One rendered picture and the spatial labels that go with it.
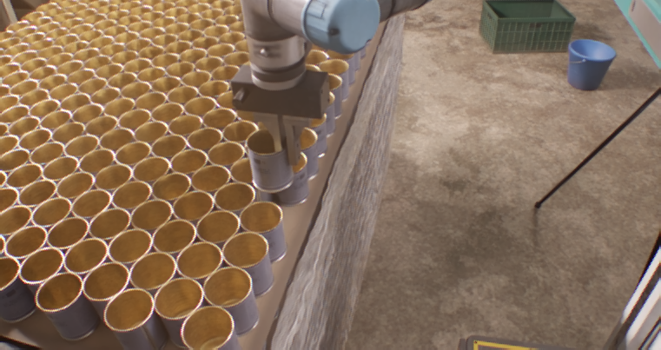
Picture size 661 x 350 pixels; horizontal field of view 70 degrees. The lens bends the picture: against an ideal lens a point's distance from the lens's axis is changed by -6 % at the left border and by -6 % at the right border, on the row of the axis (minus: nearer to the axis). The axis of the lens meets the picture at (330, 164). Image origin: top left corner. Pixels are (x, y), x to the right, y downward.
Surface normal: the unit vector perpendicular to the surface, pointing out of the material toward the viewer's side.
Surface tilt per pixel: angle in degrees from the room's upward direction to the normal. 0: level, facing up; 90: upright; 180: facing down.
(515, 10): 90
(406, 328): 0
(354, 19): 91
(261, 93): 92
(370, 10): 91
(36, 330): 2
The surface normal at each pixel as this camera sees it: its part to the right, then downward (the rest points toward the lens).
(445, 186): -0.04, -0.78
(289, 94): -0.25, 0.63
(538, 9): 0.04, 0.62
